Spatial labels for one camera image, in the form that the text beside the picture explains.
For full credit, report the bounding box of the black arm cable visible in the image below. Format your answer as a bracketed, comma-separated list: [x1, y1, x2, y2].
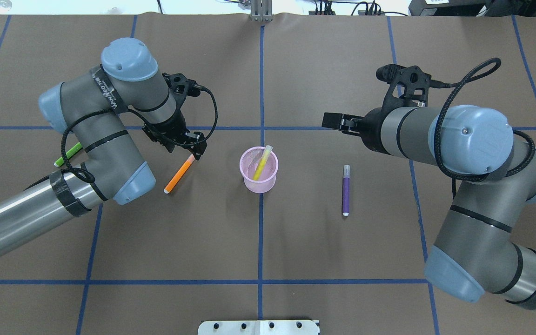
[429, 57, 536, 182]

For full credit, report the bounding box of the yellow highlighter pen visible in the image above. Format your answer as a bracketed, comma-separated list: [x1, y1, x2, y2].
[252, 146, 274, 181]

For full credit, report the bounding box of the aluminium frame post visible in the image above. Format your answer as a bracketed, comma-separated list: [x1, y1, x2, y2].
[249, 0, 274, 23]

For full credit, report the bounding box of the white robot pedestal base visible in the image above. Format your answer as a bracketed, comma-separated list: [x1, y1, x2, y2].
[197, 320, 321, 335]

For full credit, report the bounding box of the purple highlighter pen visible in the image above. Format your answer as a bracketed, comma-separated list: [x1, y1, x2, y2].
[341, 165, 351, 217]

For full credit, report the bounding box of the green highlighter pen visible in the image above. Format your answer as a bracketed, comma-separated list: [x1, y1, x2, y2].
[54, 142, 83, 168]

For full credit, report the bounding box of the pink mesh pen holder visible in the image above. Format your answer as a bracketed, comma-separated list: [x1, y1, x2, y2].
[239, 146, 279, 194]

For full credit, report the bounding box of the orange highlighter pen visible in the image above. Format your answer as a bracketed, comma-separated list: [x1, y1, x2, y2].
[163, 154, 195, 194]

